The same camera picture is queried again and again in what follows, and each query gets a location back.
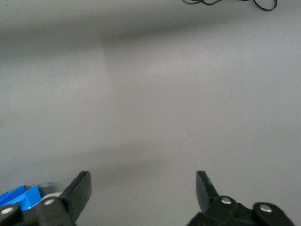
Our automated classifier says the blue plastic fixture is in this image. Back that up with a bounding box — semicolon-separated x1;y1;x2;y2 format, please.
0;185;43;212

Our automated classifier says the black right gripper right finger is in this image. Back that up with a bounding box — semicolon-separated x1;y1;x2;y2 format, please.
185;170;296;226

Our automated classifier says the thin black cable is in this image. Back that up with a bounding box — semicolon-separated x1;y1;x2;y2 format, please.
182;0;277;11

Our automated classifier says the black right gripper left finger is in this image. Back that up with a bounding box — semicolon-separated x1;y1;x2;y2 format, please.
0;171;92;226

